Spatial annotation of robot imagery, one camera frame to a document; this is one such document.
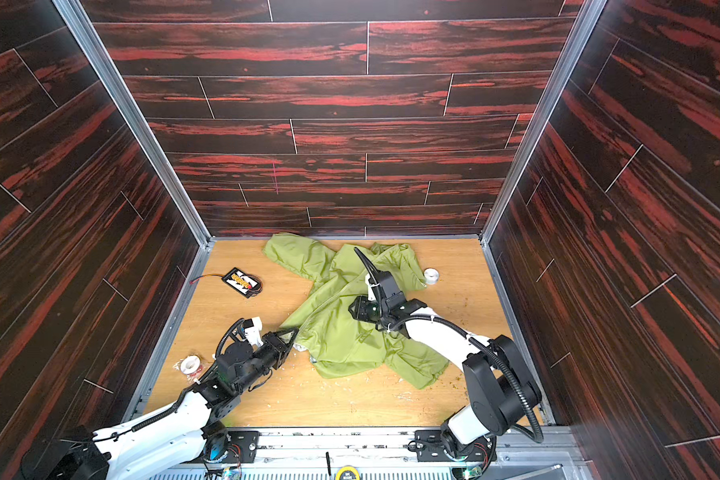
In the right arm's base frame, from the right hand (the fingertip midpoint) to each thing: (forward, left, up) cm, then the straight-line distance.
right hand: (358, 306), depth 88 cm
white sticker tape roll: (+19, -25, -8) cm, 33 cm away
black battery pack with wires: (+13, +40, -9) cm, 43 cm away
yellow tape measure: (-41, +1, -9) cm, 42 cm away
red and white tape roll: (-17, +49, -9) cm, 52 cm away
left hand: (-11, +14, +4) cm, 19 cm away
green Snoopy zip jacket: (-7, +9, -4) cm, 12 cm away
